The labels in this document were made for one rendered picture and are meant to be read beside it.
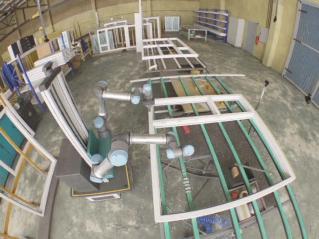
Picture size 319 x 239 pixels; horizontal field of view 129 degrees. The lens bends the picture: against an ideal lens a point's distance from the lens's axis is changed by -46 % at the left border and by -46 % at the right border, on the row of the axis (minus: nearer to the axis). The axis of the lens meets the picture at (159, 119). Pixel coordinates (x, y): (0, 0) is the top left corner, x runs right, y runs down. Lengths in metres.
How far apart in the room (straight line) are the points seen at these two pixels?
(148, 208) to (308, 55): 7.44
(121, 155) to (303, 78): 7.19
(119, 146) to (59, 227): 2.01
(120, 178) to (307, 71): 7.38
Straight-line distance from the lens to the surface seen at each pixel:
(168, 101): 1.94
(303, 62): 7.37
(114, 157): 0.91
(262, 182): 1.91
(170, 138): 1.06
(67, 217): 2.54
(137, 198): 2.16
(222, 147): 1.91
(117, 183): 1.94
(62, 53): 5.34
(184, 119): 1.63
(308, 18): 7.53
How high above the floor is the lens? 2.05
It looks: 44 degrees down
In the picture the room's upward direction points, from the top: 3 degrees counter-clockwise
